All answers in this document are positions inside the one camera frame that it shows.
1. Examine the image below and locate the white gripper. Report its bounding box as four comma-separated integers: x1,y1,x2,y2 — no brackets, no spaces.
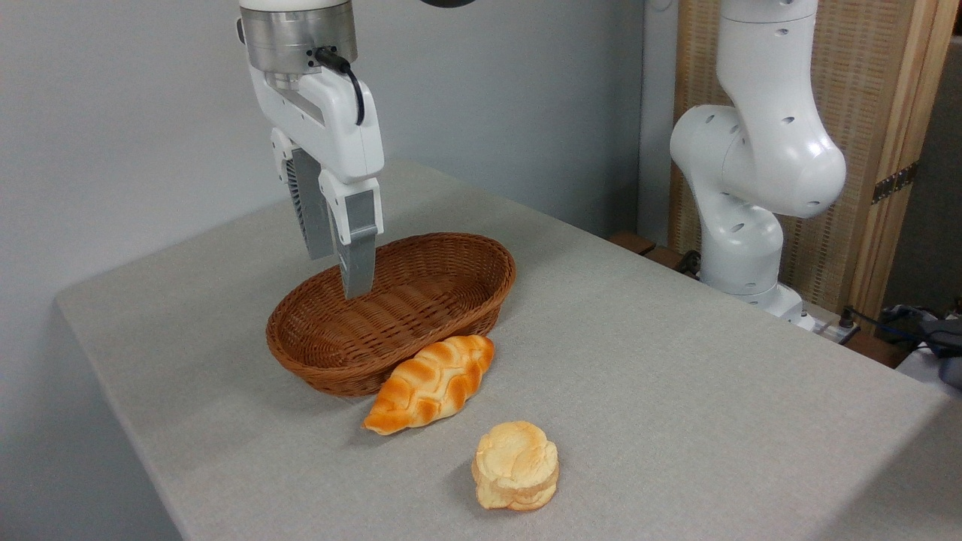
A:
249,67,385,300

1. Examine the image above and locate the brown wicker basket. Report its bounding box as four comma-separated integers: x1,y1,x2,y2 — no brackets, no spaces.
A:
265,232,517,397

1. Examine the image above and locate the white power strip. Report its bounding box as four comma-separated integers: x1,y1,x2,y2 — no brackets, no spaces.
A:
815,317,861,347

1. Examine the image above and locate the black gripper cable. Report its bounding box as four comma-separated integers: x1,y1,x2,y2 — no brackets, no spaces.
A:
313,47,366,126

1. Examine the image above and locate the grey fabric tablecloth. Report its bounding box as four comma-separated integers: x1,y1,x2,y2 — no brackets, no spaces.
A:
54,159,962,541

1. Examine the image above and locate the dark grey bag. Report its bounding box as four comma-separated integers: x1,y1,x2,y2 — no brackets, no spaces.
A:
921,318,962,389

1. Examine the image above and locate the brown wooden platform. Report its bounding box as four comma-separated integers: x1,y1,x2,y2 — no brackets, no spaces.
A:
607,231,912,369

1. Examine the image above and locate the wooden folding screen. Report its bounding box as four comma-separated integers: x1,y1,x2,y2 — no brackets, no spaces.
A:
669,0,962,324

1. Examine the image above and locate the long braided bread loaf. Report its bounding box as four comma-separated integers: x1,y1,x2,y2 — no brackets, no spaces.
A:
362,334,495,437

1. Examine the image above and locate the dark metal screen hinge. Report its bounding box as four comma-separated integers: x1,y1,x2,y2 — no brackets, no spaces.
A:
872,162,919,205

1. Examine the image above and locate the small round bread roll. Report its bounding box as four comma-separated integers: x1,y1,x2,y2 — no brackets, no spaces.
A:
471,421,561,512

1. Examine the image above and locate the black plug with cable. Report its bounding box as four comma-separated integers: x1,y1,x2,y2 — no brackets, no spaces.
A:
837,304,929,348

